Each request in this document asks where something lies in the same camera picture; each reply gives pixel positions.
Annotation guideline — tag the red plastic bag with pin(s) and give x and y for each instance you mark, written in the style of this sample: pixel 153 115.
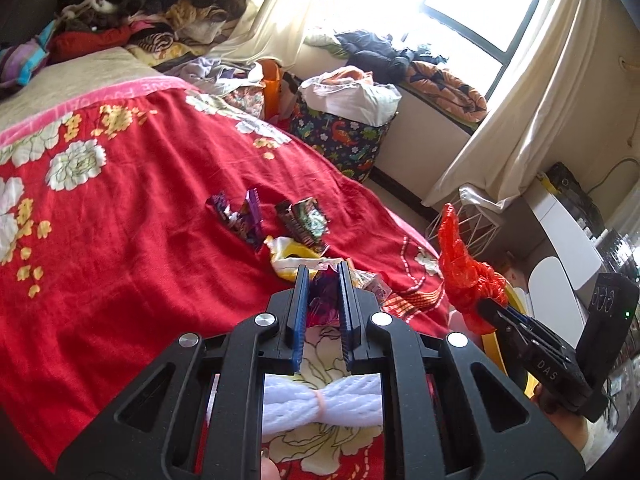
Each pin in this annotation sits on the red plastic bag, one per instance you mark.
pixel 462 270

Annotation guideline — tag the white desk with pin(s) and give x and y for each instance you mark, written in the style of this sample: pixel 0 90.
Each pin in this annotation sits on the white desk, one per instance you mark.
pixel 565 230

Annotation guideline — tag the white clothes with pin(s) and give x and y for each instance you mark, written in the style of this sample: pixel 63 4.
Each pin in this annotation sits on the white clothes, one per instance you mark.
pixel 350 97

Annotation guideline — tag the lavender white garment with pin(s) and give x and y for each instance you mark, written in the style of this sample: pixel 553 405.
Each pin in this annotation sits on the lavender white garment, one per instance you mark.
pixel 210 72

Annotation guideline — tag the white foam net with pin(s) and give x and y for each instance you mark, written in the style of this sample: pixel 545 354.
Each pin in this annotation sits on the white foam net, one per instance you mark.
pixel 300 402

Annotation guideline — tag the black green snack wrapper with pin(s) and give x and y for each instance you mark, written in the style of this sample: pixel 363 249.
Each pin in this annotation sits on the black green snack wrapper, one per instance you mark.
pixel 302 225

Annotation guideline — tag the orange bag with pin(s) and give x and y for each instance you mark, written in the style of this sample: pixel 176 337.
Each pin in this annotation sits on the orange bag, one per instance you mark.
pixel 272 85

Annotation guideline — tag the clear plastic wrapper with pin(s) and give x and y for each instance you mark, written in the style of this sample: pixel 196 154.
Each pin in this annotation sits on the clear plastic wrapper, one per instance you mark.
pixel 370 285

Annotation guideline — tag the yellow rimmed trash bin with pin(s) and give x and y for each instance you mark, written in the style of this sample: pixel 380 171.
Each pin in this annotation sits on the yellow rimmed trash bin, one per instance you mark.
pixel 520 305

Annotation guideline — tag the purple striped cloth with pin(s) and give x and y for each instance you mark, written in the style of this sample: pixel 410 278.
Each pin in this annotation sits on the purple striped cloth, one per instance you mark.
pixel 25 57

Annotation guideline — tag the person's right hand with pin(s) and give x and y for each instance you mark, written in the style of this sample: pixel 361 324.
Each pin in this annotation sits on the person's right hand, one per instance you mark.
pixel 545 400

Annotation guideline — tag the long purple wrapper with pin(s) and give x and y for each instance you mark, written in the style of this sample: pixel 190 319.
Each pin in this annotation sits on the long purple wrapper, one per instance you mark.
pixel 247 220

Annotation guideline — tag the floral pillow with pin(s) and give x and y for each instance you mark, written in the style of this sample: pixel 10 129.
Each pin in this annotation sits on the floral pillow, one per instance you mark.
pixel 247 100

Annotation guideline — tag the red floral blanket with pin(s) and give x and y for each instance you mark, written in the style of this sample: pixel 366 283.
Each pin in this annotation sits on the red floral blanket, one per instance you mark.
pixel 150 270

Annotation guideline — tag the purple foil wrapper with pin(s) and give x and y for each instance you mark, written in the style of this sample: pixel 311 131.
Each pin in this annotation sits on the purple foil wrapper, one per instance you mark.
pixel 325 295

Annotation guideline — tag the black electronic box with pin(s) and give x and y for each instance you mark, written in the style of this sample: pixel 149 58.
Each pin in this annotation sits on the black electronic box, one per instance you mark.
pixel 575 195

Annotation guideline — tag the cream curtain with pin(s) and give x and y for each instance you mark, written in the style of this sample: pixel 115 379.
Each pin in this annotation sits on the cream curtain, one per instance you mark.
pixel 540 85
pixel 270 15

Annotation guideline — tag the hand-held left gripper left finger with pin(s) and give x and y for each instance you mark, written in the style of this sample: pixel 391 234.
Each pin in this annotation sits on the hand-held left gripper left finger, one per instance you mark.
pixel 298 320

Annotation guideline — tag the dinosaur print laundry bag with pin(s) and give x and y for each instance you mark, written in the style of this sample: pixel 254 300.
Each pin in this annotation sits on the dinosaur print laundry bag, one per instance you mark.
pixel 340 142

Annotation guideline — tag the small purple wrapper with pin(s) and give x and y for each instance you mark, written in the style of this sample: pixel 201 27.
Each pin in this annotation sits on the small purple wrapper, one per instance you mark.
pixel 220 207

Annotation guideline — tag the beige towel with pink border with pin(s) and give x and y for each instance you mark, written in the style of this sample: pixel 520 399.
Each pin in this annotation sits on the beige towel with pink border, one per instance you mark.
pixel 75 80

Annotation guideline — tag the person's right forearm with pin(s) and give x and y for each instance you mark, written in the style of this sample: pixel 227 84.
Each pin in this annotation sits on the person's right forearm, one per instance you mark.
pixel 572 432

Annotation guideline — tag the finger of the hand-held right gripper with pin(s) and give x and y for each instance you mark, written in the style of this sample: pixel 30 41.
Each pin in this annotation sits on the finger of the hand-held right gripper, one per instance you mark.
pixel 520 319
pixel 502 327

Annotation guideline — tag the red garment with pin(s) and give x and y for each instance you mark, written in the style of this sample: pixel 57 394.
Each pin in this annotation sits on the red garment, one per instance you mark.
pixel 90 42

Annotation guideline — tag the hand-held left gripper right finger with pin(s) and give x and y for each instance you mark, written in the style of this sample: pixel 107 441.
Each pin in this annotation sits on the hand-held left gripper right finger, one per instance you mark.
pixel 345 320

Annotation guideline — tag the dark jacket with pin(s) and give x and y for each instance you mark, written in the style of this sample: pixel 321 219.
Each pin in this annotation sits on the dark jacket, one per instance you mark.
pixel 375 52

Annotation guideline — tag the yellow white wrapper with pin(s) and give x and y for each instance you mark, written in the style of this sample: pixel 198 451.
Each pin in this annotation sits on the yellow white wrapper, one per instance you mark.
pixel 287 257

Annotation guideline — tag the orange patterned quilt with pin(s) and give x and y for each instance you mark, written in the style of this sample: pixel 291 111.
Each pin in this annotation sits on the orange patterned quilt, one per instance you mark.
pixel 450 90

